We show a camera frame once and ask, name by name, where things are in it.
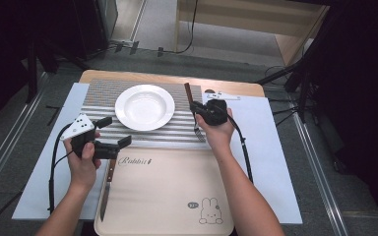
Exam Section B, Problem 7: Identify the wooden handled table knife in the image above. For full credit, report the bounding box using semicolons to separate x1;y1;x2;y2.
99;158;118;222

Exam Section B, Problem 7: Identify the black hanging power cable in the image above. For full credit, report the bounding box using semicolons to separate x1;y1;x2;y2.
158;0;200;55

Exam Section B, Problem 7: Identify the black floor cable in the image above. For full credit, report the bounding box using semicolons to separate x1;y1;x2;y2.
0;191;25;236

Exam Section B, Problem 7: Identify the white deep plate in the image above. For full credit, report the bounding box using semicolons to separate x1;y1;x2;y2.
114;84;176;132

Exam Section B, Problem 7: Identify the black metal stand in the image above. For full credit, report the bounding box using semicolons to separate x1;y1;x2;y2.
25;32;90;104

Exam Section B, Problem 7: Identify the light wooden cabinet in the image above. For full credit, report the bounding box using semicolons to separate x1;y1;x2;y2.
175;0;331;67

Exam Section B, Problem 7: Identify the striped woven placemat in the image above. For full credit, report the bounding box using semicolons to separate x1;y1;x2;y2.
80;78;211;151

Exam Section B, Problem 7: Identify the metal floor rail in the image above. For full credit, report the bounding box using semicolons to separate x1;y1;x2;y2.
0;72;51;206
290;111;349;236

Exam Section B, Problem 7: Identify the black tripod stand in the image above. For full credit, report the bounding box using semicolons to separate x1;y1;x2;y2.
255;29;323;126

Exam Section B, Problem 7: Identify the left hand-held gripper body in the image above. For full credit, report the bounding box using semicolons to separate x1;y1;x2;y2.
60;113;121;161

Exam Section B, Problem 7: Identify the person's right hand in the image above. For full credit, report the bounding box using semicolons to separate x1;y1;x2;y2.
195;107;236;155

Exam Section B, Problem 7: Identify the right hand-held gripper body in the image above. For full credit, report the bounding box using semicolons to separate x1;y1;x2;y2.
196;92;242;127

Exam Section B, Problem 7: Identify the right hand-held gripper cable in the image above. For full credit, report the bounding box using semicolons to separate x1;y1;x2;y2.
225;114;255;185

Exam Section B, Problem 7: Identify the wooden handled fork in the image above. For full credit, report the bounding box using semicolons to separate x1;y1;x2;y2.
183;82;208;143

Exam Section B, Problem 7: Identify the beige tray with rabbit print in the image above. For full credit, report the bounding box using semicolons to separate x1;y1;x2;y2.
94;147;235;236

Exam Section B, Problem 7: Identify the person's left hand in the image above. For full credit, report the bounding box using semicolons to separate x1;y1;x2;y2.
63;140;102;195

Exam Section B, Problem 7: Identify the dark metal cabinet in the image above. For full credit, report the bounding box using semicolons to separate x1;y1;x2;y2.
72;0;119;61

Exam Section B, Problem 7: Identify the white sheet table cover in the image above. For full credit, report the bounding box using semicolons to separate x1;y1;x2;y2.
12;82;303;225

